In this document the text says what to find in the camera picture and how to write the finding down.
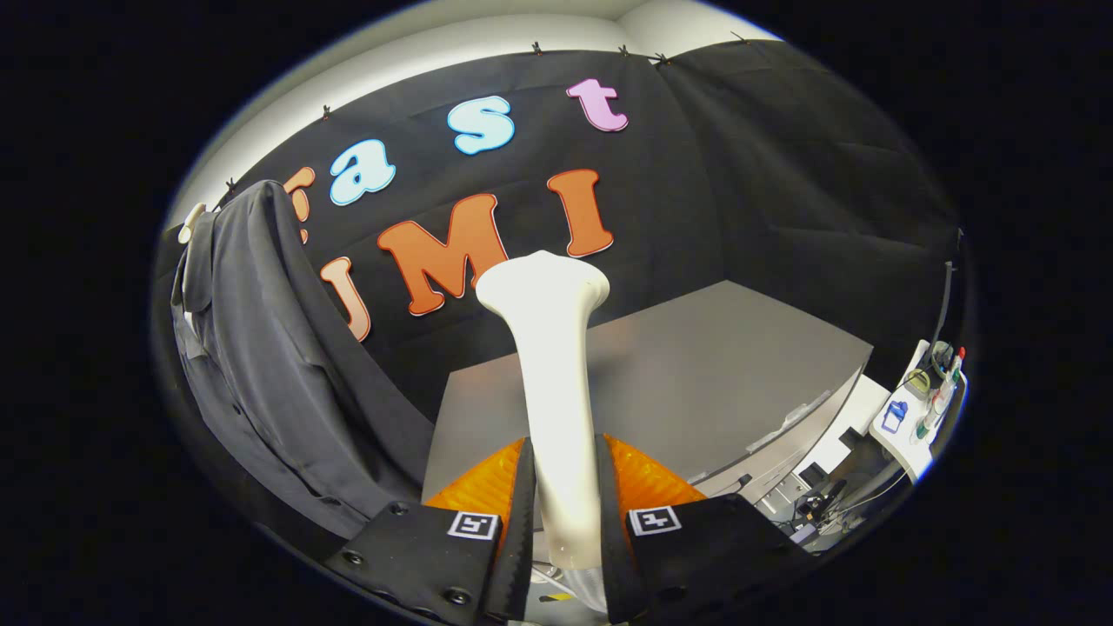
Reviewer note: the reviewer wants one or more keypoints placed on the red cap bottle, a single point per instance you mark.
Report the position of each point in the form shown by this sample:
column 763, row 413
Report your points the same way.
column 956, row 369

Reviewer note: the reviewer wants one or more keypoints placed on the grey button-up shirt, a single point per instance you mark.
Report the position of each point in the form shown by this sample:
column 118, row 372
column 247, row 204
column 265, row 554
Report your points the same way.
column 261, row 365

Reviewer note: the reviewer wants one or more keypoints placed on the round green object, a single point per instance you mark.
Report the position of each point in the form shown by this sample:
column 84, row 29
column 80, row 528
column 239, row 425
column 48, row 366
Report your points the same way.
column 917, row 383

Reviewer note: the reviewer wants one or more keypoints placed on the grey cabinet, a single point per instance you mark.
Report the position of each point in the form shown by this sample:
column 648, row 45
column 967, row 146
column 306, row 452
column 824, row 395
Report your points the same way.
column 696, row 374

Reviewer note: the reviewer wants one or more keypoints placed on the small blue object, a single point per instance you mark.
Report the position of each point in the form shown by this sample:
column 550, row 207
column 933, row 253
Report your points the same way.
column 894, row 416

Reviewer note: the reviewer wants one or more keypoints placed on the row of black cloth clips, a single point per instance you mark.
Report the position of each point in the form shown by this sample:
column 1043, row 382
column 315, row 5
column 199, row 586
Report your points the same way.
column 536, row 48

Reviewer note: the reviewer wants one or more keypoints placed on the white garment steamer head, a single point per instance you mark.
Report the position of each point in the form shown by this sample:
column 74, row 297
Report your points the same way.
column 556, row 391

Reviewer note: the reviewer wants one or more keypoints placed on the white drawer unit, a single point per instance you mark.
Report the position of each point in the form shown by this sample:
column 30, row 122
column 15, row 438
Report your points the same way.
column 856, row 404

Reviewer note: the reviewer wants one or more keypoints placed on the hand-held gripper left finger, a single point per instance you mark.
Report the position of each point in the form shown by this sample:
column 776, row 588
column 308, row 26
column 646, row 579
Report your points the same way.
column 522, row 522

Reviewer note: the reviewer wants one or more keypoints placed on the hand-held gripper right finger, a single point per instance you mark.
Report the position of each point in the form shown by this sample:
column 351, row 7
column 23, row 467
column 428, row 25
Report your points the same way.
column 609, row 530

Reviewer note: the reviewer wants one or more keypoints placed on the white desk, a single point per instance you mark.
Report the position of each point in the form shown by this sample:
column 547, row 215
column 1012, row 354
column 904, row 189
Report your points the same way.
column 904, row 445

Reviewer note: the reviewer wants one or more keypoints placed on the white mannequin torso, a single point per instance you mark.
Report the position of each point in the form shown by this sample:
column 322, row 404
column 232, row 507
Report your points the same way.
column 189, row 224

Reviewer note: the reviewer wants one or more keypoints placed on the clear plastic bottle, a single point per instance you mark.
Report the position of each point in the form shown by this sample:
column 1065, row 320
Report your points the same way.
column 935, row 404

